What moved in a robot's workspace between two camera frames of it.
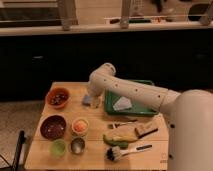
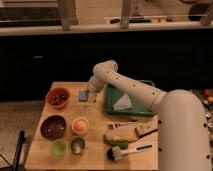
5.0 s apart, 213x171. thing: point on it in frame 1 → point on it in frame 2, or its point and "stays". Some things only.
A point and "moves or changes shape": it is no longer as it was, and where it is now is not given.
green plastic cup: (58, 147) stays
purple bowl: (53, 127) stays
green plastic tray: (136, 109) stays
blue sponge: (87, 98) moves or changes shape
